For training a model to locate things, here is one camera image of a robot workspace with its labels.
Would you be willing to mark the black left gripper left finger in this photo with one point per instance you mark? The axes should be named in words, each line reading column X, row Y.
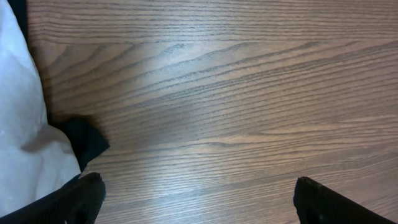
column 77, row 202

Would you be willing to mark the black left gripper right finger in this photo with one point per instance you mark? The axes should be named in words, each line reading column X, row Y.
column 317, row 204

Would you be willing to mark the black folded garment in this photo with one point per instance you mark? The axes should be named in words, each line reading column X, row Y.
column 84, row 140

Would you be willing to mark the beige folded shorts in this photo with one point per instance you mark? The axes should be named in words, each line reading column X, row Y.
column 28, row 124

